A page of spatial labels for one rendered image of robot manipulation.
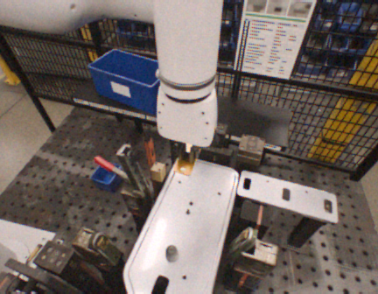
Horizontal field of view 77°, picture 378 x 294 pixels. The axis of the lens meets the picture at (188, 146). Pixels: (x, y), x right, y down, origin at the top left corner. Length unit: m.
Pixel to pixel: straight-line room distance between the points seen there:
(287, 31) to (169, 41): 0.64
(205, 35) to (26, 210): 1.11
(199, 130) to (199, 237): 0.37
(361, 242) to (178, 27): 1.08
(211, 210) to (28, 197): 0.87
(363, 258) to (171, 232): 0.76
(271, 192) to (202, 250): 0.28
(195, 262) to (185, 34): 0.53
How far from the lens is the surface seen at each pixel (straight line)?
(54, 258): 0.61
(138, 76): 1.13
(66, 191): 1.24
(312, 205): 0.82
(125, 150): 0.60
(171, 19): 0.30
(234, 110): 0.98
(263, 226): 0.76
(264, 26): 0.91
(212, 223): 0.71
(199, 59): 0.32
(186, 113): 0.38
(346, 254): 1.16
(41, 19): 0.30
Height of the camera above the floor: 1.64
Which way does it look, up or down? 48 degrees down
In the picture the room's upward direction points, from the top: straight up
